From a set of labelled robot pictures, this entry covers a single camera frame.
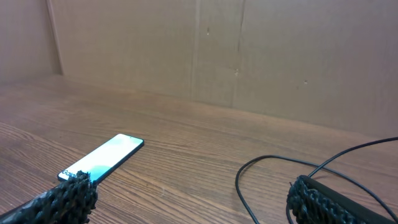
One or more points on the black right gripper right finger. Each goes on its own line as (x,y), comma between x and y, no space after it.
(313,202)

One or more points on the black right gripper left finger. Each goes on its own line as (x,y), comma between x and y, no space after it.
(72,201)

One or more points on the Samsung Galaxy smartphone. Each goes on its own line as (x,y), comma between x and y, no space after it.
(106,158)

